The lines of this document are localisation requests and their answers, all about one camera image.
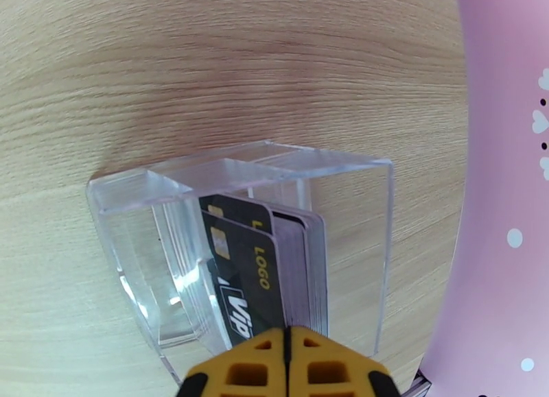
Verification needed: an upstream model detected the stack of plastic cards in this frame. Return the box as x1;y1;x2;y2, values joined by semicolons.
270;210;330;337

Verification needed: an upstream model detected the clear acrylic card stand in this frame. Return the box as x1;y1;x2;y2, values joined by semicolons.
85;139;395;386

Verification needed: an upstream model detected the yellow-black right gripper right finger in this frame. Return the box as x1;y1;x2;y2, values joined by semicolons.
287;324;404;397

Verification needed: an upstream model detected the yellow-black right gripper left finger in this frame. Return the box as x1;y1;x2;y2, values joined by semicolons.
171;326;288;397

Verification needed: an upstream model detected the aluminium side rail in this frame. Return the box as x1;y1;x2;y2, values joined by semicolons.
411;372;432;397

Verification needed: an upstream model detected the black VIP credit card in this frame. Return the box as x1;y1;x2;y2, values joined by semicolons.
201;211;286;352
198;194;274;238

